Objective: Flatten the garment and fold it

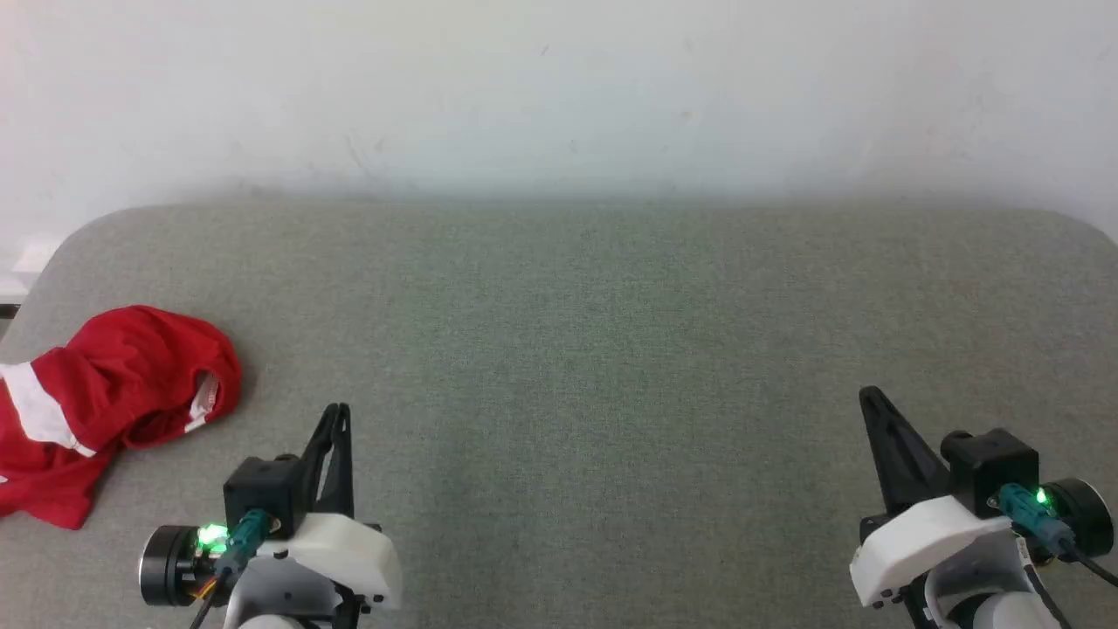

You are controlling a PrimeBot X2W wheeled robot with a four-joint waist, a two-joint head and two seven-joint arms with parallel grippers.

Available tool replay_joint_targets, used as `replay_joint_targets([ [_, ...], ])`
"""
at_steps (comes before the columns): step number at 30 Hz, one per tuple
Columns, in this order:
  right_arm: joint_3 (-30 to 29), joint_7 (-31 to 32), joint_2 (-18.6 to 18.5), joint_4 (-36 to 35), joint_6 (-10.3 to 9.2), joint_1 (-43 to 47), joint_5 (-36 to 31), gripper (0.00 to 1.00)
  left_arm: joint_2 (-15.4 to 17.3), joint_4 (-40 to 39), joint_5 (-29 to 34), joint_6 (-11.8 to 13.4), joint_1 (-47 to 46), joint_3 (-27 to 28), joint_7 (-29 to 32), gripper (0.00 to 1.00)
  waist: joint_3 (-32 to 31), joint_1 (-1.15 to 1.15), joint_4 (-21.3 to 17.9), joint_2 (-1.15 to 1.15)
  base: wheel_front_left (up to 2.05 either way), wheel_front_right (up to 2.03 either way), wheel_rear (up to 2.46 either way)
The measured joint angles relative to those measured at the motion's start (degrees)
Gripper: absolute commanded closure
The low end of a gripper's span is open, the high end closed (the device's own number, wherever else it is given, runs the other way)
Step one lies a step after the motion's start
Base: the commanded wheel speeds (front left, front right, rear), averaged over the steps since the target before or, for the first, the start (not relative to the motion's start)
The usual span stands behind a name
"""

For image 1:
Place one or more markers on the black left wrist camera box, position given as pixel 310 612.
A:
pixel 262 494

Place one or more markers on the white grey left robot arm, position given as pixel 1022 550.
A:
pixel 279 598

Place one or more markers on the red garment with white stripes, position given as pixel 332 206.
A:
pixel 122 376

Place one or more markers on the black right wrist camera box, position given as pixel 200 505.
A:
pixel 991 472

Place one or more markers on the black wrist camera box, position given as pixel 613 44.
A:
pixel 262 494
pixel 991 472

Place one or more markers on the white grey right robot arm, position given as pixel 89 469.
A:
pixel 987 585

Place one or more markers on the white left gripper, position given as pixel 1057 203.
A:
pixel 349 559

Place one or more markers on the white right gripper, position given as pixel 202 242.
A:
pixel 926 542

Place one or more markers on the grey fabric sofa cushion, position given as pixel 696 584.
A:
pixel 576 367

